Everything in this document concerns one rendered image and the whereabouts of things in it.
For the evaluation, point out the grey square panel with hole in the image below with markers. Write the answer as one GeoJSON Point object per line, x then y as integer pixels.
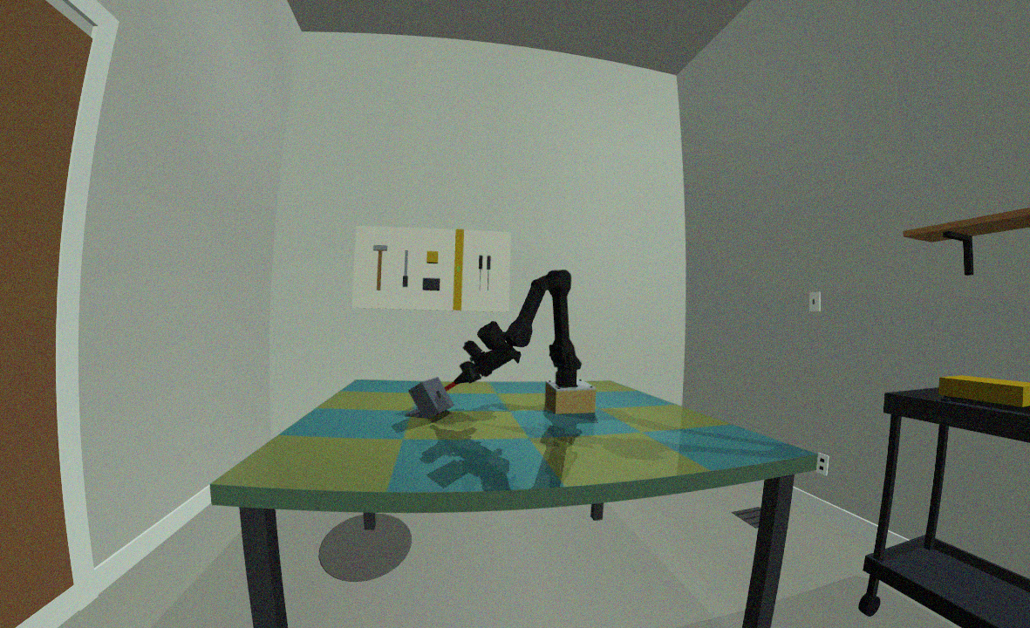
{"type": "Point", "coordinates": [430, 398]}

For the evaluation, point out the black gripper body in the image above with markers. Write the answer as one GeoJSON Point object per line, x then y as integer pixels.
{"type": "Point", "coordinates": [483, 365]}

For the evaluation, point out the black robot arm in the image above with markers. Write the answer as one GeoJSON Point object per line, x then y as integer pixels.
{"type": "Point", "coordinates": [562, 352]}

